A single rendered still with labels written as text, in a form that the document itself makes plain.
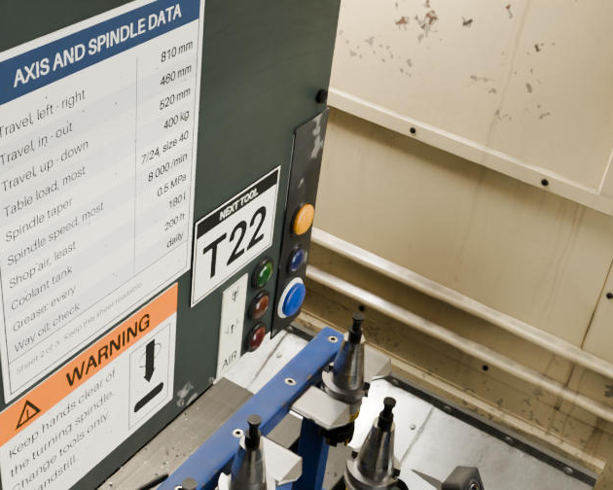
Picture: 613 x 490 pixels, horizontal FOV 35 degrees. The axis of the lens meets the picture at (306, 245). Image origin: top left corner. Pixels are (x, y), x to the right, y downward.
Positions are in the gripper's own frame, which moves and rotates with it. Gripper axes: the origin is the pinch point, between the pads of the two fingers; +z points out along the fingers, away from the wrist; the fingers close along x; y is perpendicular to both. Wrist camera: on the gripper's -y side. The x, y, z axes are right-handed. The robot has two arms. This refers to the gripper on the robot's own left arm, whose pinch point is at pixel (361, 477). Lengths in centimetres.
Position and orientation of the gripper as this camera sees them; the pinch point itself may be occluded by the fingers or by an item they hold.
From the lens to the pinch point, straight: 117.0
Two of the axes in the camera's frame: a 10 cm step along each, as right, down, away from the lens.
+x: 5.3, -4.3, 7.3
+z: -8.3, -4.1, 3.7
